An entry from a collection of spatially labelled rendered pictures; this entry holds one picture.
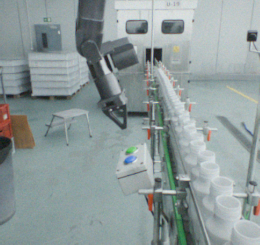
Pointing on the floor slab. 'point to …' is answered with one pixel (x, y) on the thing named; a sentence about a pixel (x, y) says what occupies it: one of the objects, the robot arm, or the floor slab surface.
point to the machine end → (140, 21)
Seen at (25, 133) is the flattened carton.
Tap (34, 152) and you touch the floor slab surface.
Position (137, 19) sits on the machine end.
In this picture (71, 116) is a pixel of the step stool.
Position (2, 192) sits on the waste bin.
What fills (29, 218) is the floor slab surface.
